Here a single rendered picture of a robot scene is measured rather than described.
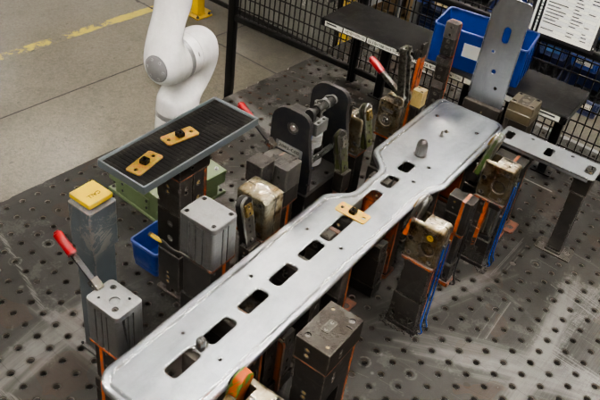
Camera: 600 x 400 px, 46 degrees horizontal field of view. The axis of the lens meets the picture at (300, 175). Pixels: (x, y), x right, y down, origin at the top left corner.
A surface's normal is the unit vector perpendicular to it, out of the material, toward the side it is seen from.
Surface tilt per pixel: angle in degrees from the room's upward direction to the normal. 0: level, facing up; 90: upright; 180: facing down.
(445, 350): 0
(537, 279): 0
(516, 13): 90
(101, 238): 90
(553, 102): 0
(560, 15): 90
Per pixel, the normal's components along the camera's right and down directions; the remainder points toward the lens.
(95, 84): 0.11, -0.79
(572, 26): -0.59, 0.44
